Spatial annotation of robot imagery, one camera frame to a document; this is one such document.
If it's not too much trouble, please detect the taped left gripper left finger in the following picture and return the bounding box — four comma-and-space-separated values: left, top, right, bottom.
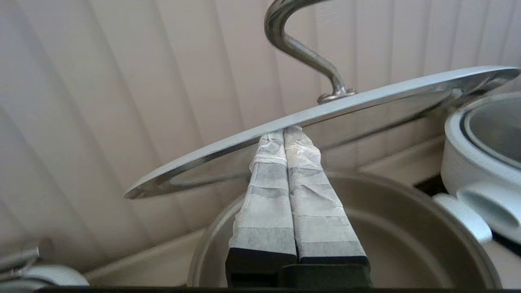
226, 130, 300, 285

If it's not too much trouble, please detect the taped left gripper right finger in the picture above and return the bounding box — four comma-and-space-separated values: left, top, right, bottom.
284, 125, 371, 269

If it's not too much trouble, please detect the glass lid with white rim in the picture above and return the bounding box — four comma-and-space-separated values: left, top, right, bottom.
124, 0, 521, 200
446, 92, 521, 184

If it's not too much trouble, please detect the white round pot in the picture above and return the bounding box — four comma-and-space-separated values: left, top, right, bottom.
440, 92, 521, 245
187, 171, 503, 289
22, 265, 91, 289

